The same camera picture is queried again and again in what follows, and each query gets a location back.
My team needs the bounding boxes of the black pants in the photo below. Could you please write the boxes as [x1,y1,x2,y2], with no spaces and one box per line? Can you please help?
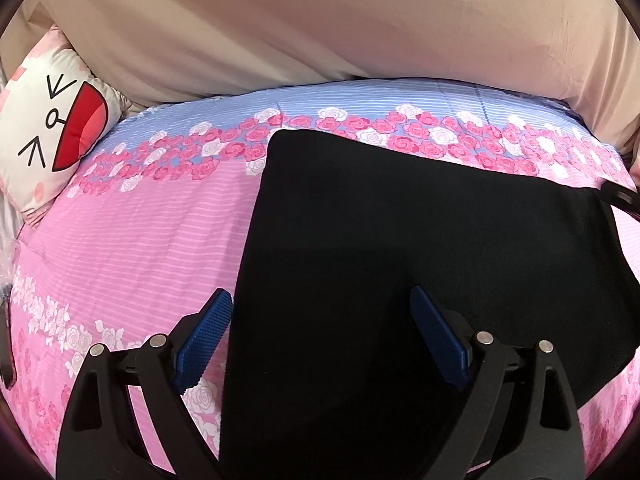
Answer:
[220,130,639,479]

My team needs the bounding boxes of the black smartphone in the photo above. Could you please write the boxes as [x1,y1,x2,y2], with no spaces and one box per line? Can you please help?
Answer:
[0,284,16,390]

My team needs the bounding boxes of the pink floral bed sheet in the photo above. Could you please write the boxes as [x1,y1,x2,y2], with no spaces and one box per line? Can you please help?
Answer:
[4,79,631,470]

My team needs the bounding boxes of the white cat face pillow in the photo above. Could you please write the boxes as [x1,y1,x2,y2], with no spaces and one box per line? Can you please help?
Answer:
[1,26,130,226]

